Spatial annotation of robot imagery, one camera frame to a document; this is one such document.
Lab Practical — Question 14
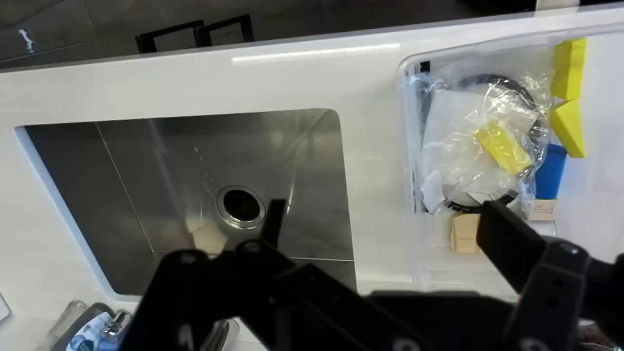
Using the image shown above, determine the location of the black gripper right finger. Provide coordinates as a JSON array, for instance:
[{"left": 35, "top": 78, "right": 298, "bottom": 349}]
[{"left": 476, "top": 199, "right": 593, "bottom": 351}]

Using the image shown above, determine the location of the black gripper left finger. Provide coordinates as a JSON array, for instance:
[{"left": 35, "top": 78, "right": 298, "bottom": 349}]
[{"left": 259, "top": 197, "right": 289, "bottom": 252}]

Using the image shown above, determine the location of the light wooden block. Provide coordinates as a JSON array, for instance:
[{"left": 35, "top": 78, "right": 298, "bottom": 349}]
[
  {"left": 449, "top": 213, "right": 484, "bottom": 256},
  {"left": 528, "top": 199, "right": 560, "bottom": 222}
]

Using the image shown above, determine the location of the blue foam block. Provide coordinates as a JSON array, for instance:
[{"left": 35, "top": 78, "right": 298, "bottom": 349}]
[{"left": 532, "top": 143, "right": 569, "bottom": 203}]

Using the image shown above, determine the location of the clear plastic container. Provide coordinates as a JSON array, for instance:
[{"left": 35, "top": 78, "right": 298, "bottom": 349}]
[{"left": 396, "top": 26, "right": 624, "bottom": 295}]

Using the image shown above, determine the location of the yellow foam block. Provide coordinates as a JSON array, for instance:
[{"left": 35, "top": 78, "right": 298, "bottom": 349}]
[
  {"left": 474, "top": 119, "right": 534, "bottom": 176},
  {"left": 550, "top": 37, "right": 589, "bottom": 104},
  {"left": 548, "top": 98, "right": 587, "bottom": 160}
]

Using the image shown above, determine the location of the round metal sink drain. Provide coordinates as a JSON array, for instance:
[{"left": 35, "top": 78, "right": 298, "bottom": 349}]
[{"left": 216, "top": 185, "right": 267, "bottom": 232}]

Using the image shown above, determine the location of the stainless steel sink basin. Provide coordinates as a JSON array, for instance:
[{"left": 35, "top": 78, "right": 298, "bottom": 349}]
[{"left": 16, "top": 105, "right": 359, "bottom": 299}]

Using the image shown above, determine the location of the crumpled clear plastic bag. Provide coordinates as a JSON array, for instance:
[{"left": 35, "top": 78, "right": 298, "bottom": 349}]
[{"left": 417, "top": 74, "right": 554, "bottom": 211}]

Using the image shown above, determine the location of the large chrome faucet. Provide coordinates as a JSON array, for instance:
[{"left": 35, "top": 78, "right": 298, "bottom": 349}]
[{"left": 47, "top": 299, "right": 135, "bottom": 351}]

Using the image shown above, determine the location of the black ring cable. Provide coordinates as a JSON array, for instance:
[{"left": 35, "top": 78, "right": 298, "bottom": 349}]
[{"left": 425, "top": 74, "right": 554, "bottom": 215}]

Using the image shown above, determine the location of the black metal frame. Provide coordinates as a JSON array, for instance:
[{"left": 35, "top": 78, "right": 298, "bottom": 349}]
[
  {"left": 133, "top": 18, "right": 211, "bottom": 55},
  {"left": 203, "top": 14, "right": 255, "bottom": 47}
]

